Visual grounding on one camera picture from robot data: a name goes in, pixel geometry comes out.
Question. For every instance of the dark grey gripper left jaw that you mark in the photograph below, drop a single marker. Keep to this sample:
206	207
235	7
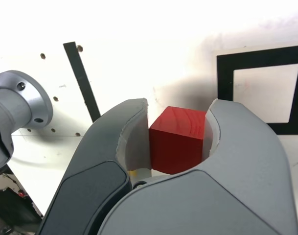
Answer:
95	171

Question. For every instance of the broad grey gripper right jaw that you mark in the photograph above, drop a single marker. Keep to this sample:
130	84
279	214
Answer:
224	191

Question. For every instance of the red cube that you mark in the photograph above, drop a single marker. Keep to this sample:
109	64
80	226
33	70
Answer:
175	137

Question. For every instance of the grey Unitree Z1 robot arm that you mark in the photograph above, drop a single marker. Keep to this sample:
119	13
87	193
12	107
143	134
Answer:
14	102

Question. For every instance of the black tape square outline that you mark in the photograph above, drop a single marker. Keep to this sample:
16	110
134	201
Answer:
224	78

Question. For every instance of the black tape strip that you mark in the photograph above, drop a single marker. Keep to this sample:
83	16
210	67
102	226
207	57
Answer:
77	71

